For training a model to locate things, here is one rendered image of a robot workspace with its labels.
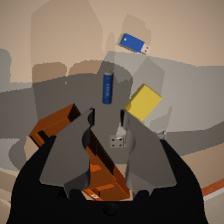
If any grey domino tile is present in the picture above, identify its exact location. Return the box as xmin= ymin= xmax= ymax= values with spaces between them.
xmin=110 ymin=135 xmax=127 ymax=148

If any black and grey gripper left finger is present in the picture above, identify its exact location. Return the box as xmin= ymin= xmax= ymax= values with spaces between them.
xmin=6 ymin=108 xmax=95 ymax=224

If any blue usb stick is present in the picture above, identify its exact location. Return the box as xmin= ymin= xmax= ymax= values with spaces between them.
xmin=121 ymin=33 xmax=151 ymax=55

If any blue aa battery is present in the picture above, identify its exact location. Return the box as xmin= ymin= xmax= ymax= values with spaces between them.
xmin=102 ymin=71 xmax=114 ymax=104

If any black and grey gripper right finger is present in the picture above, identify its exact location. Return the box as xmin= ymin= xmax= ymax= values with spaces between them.
xmin=120 ymin=109 xmax=209 ymax=224

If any orange rack of bins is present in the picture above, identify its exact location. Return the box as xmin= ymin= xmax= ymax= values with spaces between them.
xmin=29 ymin=103 xmax=130 ymax=201

